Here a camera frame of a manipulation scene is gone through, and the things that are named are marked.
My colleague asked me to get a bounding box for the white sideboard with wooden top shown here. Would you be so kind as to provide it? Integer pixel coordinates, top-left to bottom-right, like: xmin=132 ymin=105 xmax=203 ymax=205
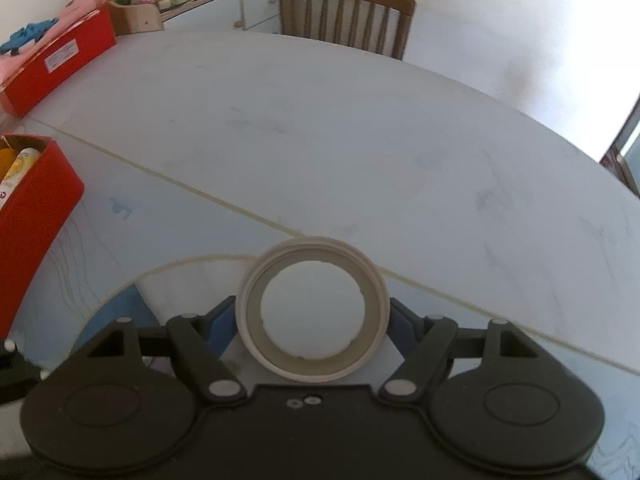
xmin=159 ymin=0 xmax=297 ymax=36

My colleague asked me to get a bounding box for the blue cloth item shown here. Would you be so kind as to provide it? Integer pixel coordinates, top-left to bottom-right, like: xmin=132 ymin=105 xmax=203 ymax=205
xmin=0 ymin=19 xmax=59 ymax=56

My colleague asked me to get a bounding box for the cardboard box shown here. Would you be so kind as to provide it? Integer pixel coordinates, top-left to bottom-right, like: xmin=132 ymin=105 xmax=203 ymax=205
xmin=107 ymin=1 xmax=165 ymax=37

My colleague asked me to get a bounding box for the red box with white label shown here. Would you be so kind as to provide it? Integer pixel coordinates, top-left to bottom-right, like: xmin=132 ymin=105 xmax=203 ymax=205
xmin=0 ymin=7 xmax=118 ymax=119

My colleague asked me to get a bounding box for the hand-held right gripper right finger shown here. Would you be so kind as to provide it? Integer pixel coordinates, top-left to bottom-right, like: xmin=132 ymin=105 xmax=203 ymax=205
xmin=378 ymin=297 xmax=551 ymax=405

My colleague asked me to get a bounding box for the beige plastic ring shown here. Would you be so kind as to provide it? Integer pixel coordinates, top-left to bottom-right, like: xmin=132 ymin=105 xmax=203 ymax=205
xmin=234 ymin=236 xmax=391 ymax=384

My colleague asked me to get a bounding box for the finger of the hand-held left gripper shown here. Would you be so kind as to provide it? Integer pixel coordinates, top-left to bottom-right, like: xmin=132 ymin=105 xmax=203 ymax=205
xmin=0 ymin=339 xmax=51 ymax=404

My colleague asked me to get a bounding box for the white yellow bottle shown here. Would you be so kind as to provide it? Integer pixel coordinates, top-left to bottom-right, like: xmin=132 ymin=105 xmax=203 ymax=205
xmin=0 ymin=147 xmax=41 ymax=207

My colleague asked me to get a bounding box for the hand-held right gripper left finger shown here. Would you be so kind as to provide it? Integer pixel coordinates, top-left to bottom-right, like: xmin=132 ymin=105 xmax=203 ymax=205
xmin=75 ymin=295 xmax=248 ymax=405

